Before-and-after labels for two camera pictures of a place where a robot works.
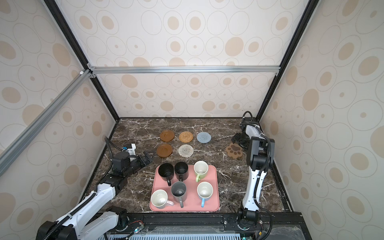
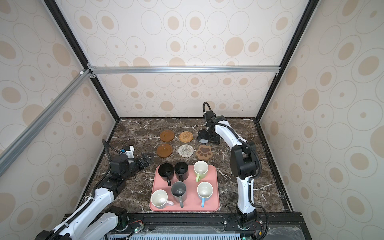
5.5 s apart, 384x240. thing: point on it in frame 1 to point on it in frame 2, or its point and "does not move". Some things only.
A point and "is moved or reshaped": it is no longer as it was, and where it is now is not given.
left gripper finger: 149,155 does not move
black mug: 166,171 does not move
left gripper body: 134,164 does not move
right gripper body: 245,138 to 211,134
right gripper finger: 236,137 to 203,134
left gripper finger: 146,160 does not move
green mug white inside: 201,168 does not move
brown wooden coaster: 164,150 does not move
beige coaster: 185,151 does not move
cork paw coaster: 234,150 is moved or reshaped
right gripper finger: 245,145 to 215,139
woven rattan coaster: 185,136 does not move
